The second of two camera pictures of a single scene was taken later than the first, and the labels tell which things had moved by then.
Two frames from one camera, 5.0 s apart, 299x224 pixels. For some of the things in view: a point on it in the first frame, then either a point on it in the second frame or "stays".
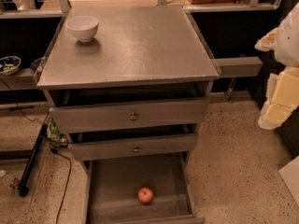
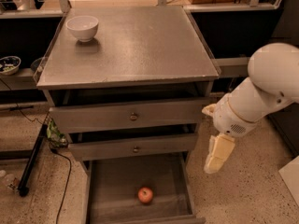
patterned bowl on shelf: x=9 y=65 stays
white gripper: x=289 y=44 -> x=228 y=119
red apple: x=145 y=195 stays
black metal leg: x=23 y=189 stays
